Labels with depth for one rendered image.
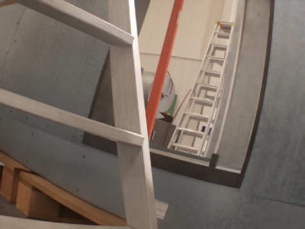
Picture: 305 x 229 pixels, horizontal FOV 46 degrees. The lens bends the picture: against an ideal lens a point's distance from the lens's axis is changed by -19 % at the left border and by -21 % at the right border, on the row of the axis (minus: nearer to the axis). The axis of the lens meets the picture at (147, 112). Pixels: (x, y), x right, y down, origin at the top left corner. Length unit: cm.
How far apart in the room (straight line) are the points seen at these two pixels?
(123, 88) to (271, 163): 40
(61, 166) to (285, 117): 81
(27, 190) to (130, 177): 62
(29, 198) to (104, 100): 46
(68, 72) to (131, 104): 61
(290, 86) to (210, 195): 36
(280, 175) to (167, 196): 35
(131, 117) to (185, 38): 1134
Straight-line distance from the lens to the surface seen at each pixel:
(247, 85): 502
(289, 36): 105
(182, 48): 1215
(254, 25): 527
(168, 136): 759
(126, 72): 95
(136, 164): 90
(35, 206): 144
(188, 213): 108
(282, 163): 97
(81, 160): 135
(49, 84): 157
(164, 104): 742
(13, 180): 154
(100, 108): 136
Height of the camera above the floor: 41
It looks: 4 degrees up
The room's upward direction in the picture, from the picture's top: 15 degrees clockwise
